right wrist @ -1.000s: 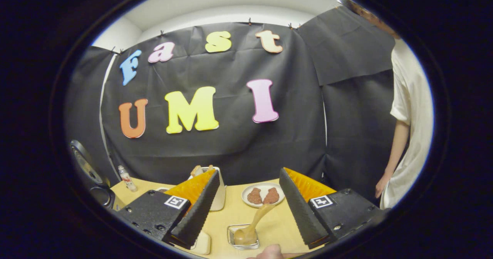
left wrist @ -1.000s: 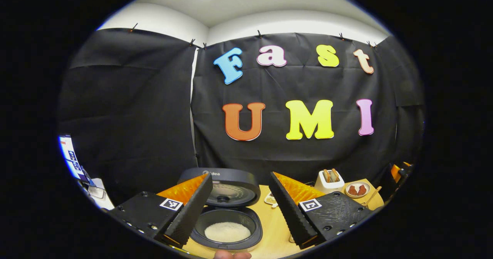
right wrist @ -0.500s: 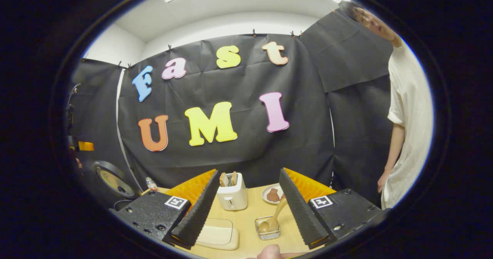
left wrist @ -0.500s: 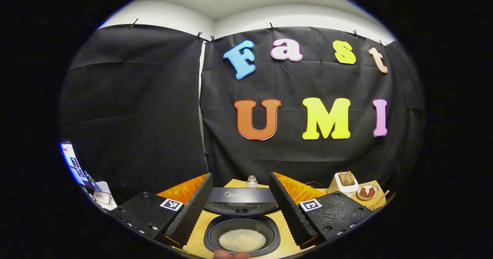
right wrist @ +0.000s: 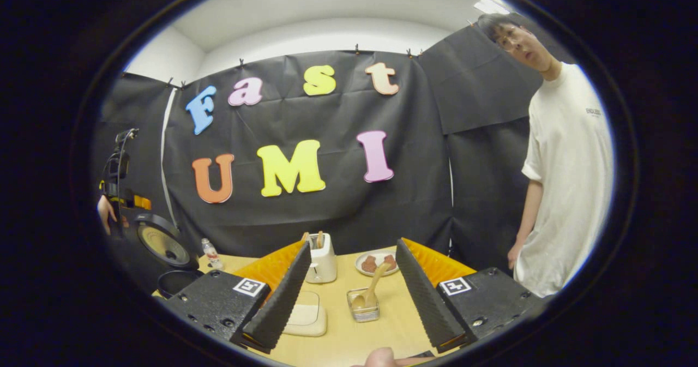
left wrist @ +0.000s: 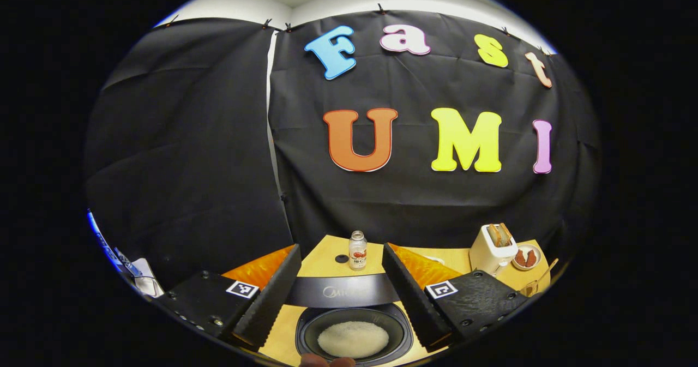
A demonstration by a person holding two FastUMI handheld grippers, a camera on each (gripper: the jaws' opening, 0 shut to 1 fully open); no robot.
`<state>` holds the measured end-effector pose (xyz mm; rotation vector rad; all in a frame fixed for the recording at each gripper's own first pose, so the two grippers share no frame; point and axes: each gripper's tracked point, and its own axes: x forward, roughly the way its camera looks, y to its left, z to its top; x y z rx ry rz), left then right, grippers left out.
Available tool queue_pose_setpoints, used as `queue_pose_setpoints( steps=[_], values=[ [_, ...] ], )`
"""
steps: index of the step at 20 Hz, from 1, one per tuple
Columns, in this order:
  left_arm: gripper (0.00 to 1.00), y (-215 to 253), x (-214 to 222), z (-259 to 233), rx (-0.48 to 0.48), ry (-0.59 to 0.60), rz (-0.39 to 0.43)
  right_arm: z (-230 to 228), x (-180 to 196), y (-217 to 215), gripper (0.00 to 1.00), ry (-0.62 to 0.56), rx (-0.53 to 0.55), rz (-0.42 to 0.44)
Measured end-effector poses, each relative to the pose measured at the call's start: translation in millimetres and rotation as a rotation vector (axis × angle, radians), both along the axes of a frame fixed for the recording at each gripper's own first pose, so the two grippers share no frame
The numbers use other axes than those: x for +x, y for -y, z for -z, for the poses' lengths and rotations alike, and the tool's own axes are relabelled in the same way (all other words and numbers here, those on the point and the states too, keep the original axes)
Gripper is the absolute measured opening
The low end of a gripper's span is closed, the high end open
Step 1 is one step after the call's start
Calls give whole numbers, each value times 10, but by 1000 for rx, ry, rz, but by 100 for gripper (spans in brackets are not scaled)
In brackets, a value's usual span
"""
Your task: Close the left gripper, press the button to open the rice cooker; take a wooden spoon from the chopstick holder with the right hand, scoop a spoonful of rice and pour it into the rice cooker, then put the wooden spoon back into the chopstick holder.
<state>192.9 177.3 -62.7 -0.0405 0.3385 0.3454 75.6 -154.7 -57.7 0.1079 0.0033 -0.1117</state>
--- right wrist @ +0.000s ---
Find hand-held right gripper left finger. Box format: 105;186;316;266
164;240;312;355

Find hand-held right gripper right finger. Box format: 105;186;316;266
395;238;546;355

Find clear box of rice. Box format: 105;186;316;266
282;291;328;337

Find dark rice cooker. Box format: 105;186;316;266
109;206;205;300

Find wooden spoon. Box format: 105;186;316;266
352;262;392;309

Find clear chopstick holder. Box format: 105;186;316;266
347;287;381;323

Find white round plate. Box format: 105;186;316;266
354;251;400;277

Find white toaster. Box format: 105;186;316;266
303;232;338;284

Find small clear bottle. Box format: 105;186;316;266
201;238;224;271

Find black backdrop cloth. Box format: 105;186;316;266
90;21;579;297

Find ceiling light panel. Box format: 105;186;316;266
473;0;513;16

